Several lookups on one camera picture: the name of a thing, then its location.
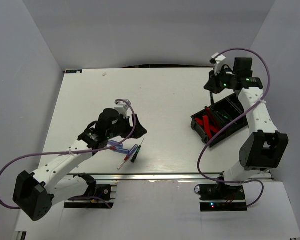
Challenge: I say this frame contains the purple cable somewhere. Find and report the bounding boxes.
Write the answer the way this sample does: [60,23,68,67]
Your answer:
[0,99,137,210]
[197,47,271,208]

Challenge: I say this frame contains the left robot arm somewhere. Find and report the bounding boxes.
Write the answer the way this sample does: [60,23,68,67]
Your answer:
[12,108,147,221]

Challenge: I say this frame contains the black divided container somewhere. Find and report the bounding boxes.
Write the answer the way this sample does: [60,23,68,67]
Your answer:
[191,93,244,144]

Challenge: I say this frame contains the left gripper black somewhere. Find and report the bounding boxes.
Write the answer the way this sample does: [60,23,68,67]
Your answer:
[106,113,147,140]

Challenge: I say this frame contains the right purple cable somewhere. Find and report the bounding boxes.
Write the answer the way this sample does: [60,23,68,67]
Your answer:
[197,47,271,208]

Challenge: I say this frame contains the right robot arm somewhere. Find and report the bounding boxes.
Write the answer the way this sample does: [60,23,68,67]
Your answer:
[136,68,278,200]

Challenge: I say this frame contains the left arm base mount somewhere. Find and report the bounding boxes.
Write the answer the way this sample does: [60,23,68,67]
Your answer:
[64,173,117,209]

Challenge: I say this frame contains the blue handle screwdriver tilted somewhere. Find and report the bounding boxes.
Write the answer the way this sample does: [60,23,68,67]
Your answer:
[117,144,139,171]

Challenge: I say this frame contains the green black precision screwdriver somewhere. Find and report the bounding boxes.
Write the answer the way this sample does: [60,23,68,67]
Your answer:
[216,111,230,120]
[130,139,145,163]

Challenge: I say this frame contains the blue handle screwdriver lower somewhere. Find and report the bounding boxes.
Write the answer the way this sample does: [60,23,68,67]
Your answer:
[110,146,130,155]

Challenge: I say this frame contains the blue handle screwdriver upper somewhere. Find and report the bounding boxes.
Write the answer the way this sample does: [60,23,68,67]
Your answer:
[108,140,124,149]

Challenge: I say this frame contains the blue label sticker left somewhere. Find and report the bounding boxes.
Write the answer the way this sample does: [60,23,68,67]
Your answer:
[65,69,83,74]

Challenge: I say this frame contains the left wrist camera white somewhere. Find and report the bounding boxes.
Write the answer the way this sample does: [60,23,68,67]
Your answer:
[114,99,131,119]

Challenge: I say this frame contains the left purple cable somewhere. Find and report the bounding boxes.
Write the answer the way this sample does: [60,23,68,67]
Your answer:
[0,99,137,210]

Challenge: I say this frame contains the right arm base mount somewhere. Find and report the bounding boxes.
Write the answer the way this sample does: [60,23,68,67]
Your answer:
[194,183,248,213]

